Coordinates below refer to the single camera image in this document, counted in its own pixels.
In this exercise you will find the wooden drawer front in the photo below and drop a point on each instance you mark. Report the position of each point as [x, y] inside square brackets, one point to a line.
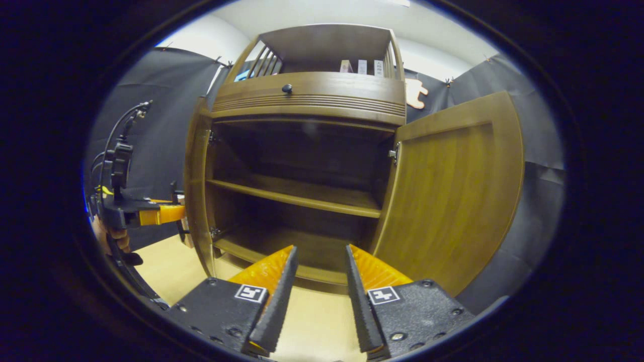
[342, 93]

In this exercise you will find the pink book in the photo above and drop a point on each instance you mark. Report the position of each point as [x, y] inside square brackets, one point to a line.
[345, 67]

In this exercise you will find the wooden shoe cabinet door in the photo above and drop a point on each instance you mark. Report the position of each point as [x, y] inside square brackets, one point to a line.
[193, 166]
[453, 201]

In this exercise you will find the wooden double-door shoe cabinet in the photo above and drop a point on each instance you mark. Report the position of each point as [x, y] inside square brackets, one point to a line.
[302, 151]

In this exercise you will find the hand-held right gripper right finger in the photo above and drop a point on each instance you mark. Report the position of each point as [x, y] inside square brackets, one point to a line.
[359, 306]

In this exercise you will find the metal door hinge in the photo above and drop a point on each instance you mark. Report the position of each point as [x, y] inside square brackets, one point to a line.
[394, 153]

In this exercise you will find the wooden inner shelf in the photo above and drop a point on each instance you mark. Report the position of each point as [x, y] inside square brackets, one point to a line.
[302, 196]

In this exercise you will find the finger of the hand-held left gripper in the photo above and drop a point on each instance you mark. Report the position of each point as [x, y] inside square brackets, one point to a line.
[161, 214]

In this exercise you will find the grey book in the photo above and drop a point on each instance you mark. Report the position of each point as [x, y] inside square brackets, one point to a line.
[378, 68]

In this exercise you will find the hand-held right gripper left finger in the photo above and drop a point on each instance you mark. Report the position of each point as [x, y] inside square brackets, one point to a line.
[282, 301]

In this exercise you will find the round black drawer knob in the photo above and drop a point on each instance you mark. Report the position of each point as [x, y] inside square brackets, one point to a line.
[287, 89]

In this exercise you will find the purple book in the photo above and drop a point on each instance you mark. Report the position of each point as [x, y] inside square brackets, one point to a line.
[362, 67]

